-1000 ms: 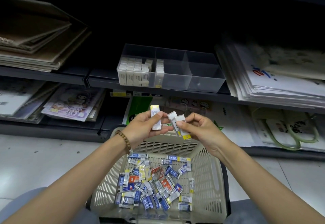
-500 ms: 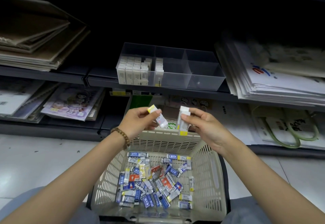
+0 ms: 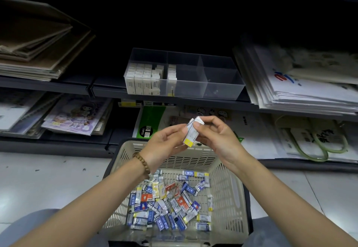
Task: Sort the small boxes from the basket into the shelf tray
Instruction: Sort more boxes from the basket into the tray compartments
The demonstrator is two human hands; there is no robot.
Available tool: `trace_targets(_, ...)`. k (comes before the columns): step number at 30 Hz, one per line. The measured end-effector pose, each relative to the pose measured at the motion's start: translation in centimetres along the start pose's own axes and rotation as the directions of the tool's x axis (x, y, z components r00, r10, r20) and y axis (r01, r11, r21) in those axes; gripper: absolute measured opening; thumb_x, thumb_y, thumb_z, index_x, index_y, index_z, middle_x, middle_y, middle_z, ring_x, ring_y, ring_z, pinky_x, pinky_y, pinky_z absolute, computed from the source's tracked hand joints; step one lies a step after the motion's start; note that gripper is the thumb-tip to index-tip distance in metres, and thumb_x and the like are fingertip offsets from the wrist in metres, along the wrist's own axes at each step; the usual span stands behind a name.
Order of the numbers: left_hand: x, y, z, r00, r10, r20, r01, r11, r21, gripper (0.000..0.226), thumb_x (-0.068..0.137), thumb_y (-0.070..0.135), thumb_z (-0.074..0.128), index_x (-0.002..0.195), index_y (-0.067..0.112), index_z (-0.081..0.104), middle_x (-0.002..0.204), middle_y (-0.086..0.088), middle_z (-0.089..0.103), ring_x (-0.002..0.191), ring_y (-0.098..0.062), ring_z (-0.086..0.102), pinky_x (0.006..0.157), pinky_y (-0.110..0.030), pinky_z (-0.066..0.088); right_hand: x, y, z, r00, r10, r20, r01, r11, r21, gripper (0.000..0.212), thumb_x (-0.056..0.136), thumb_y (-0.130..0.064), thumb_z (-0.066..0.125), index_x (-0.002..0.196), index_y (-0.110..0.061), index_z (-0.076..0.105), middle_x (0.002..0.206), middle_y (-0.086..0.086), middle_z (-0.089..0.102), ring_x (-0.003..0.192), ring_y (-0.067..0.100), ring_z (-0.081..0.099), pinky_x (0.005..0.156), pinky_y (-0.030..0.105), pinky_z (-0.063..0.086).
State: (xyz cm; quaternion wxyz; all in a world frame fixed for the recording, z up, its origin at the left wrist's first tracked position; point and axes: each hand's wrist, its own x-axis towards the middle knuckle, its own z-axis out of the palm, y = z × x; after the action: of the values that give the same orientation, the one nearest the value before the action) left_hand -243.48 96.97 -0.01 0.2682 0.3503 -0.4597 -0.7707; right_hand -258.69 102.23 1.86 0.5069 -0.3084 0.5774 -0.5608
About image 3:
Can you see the person's left hand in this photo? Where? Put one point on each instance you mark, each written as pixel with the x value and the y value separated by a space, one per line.
pixel 162 146

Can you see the person's right hand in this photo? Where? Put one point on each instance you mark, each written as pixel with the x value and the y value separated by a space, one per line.
pixel 221 140

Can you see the yellow eraser bundle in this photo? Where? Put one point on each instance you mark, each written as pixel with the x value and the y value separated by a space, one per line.
pixel 190 137

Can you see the clear plastic divided tray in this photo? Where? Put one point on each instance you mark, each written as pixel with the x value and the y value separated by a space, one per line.
pixel 221 84

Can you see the beige plastic shopping basket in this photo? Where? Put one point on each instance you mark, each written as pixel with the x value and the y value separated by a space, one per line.
pixel 226 199

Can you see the pile of mixed packaged erasers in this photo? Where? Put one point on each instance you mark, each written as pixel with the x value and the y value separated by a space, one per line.
pixel 167 207

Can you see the row of sorted white erasers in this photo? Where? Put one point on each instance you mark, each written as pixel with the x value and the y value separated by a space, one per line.
pixel 142 81

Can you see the person's left forearm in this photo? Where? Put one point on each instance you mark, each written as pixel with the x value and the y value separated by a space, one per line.
pixel 84 207

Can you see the person's right forearm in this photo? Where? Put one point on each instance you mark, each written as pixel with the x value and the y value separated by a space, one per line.
pixel 293 210

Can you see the green and white paper pack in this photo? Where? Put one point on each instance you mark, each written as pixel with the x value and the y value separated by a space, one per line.
pixel 151 118

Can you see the dark metal shelf unit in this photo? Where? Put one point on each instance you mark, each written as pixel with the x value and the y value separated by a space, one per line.
pixel 112 90

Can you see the purple cartoon cover book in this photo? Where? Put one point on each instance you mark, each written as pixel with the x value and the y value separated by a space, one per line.
pixel 75 115

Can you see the white pack with green loop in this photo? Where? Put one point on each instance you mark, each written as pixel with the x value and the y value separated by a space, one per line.
pixel 316 140

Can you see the white poster paper stack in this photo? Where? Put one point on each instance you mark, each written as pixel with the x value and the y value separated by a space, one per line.
pixel 307 90

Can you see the spiral sketch pad stack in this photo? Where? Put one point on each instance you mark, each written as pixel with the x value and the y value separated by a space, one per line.
pixel 19 112

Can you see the brown sketchbook stack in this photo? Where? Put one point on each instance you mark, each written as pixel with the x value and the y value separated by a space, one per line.
pixel 42 48

